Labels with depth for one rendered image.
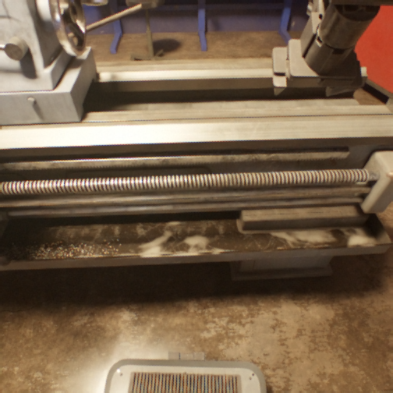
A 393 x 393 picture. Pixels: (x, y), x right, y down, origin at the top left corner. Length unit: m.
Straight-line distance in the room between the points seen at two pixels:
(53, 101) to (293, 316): 1.27
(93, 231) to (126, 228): 0.13
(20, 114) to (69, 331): 0.94
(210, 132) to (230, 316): 0.88
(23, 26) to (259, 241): 0.98
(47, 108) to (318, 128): 0.79
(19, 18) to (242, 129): 0.65
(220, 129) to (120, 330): 0.98
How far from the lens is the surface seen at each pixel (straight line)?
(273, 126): 0.89
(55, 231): 1.27
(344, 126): 0.97
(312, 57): 0.50
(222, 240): 1.12
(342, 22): 0.44
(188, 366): 1.11
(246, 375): 1.11
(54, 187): 0.94
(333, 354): 1.49
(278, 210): 1.16
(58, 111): 0.97
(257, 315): 1.45
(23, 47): 0.93
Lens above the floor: 1.34
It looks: 49 degrees down
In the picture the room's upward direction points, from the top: straight up
